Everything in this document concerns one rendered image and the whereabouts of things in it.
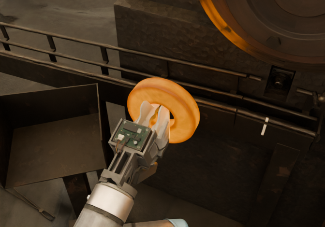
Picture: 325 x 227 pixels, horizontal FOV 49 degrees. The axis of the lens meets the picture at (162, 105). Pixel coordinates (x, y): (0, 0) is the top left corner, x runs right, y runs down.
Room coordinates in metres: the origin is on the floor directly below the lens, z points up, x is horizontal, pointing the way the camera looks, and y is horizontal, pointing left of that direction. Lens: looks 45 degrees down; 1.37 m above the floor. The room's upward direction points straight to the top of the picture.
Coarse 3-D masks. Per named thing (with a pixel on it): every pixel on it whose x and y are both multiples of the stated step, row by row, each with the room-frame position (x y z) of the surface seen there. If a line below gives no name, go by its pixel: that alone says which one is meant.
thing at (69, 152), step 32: (0, 96) 0.68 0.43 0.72; (32, 96) 0.69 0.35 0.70; (64, 96) 0.70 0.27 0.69; (96, 96) 0.72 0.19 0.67; (0, 128) 0.60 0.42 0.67; (32, 128) 0.67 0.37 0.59; (64, 128) 0.66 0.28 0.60; (96, 128) 0.66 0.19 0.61; (0, 160) 0.52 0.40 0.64; (32, 160) 0.56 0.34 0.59; (64, 160) 0.55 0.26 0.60; (96, 160) 0.55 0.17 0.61
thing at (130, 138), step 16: (128, 128) 0.41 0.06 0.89; (144, 128) 0.41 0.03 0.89; (112, 144) 0.39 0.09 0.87; (128, 144) 0.39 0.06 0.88; (144, 144) 0.39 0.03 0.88; (112, 160) 0.37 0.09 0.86; (128, 160) 0.36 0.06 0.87; (144, 160) 0.37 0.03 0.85; (112, 176) 0.33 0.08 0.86; (128, 176) 0.34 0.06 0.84; (128, 192) 0.32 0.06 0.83
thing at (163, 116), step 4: (160, 108) 0.47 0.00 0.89; (164, 108) 0.48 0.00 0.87; (160, 112) 0.46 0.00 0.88; (164, 112) 0.48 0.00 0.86; (168, 112) 0.49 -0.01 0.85; (160, 116) 0.46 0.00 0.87; (164, 116) 0.48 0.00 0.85; (168, 116) 0.48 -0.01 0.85; (160, 120) 0.46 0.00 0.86; (164, 120) 0.47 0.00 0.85; (168, 120) 0.47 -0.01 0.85; (156, 124) 0.45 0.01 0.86; (160, 124) 0.46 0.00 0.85; (164, 124) 0.46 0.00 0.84; (152, 128) 0.46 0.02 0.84; (156, 128) 0.44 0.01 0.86; (160, 128) 0.45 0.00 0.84; (164, 128) 0.46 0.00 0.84; (160, 132) 0.45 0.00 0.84; (160, 136) 0.44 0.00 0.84
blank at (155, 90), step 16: (144, 80) 0.54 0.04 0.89; (160, 80) 0.53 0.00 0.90; (128, 96) 0.54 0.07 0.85; (144, 96) 0.52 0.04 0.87; (160, 96) 0.50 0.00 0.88; (176, 96) 0.49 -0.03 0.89; (176, 112) 0.49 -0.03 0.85; (192, 112) 0.48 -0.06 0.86; (176, 128) 0.48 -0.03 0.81; (192, 128) 0.47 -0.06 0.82
